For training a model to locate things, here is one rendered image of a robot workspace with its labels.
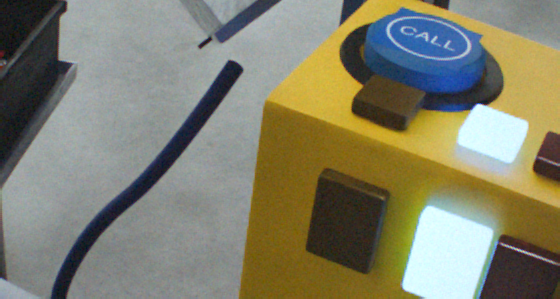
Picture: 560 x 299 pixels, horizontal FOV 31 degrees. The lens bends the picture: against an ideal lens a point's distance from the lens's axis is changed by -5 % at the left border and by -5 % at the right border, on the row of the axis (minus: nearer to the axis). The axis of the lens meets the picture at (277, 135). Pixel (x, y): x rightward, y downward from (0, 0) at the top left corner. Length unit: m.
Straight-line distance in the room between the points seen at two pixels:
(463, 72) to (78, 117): 1.94
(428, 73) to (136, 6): 2.38
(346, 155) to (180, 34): 2.27
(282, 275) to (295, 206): 0.03
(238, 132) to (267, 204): 1.90
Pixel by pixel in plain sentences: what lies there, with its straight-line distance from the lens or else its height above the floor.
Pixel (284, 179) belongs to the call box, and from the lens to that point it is 0.32.
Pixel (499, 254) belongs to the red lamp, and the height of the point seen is 1.05.
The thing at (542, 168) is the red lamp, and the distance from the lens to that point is 0.30.
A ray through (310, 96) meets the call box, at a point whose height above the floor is 1.07.
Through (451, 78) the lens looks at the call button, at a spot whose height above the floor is 1.08.
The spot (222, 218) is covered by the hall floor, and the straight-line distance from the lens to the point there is 1.99.
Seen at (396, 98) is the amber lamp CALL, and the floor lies 1.08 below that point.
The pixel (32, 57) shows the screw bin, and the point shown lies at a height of 0.86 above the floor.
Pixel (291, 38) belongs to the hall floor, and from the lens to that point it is 2.61.
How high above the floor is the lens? 1.24
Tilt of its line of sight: 34 degrees down
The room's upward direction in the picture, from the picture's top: 8 degrees clockwise
